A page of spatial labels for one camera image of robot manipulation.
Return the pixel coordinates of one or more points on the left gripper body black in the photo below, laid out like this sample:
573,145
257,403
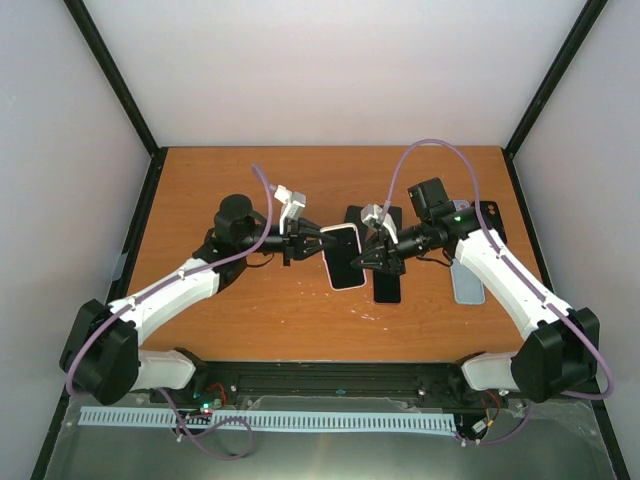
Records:
291,240

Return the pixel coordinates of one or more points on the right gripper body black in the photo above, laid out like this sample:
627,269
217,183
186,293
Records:
395,262

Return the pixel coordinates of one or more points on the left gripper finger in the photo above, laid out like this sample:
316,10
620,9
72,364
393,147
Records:
307,230
310,246

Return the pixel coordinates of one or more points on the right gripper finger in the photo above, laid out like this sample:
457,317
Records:
373,264
375,250

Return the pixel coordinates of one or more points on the beige phone case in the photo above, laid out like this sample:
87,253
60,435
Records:
341,248

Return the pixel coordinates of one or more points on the blue-edged black smartphone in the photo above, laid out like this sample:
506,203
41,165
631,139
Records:
358,215

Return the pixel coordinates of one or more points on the light blue phone case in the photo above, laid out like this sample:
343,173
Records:
467,288

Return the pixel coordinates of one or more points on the black phone case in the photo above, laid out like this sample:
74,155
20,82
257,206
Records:
492,215

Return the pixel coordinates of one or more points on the lilac phone case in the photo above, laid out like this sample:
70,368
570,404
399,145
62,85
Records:
461,204

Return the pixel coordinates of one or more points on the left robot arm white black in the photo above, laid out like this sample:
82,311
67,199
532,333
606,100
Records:
103,355

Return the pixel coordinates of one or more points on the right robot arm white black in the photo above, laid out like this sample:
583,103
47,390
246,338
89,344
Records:
559,347

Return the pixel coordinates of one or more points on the small green circuit board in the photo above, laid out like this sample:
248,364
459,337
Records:
210,405

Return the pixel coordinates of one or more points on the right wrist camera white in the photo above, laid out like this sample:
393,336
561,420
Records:
376,217

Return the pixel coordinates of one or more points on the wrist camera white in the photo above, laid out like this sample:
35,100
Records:
376,217
293,205

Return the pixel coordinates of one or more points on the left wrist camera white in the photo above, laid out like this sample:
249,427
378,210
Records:
293,205

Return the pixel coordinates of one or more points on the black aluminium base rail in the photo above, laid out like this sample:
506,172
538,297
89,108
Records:
457,385

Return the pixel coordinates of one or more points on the light blue cable duct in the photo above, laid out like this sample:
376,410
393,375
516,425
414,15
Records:
274,421

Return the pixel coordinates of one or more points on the right black frame post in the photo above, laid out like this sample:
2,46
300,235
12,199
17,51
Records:
578,33

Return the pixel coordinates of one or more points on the black frame post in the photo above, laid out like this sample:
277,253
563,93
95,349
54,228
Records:
101,53
578,33

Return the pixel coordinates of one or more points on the left black frame post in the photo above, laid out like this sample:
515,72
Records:
101,53

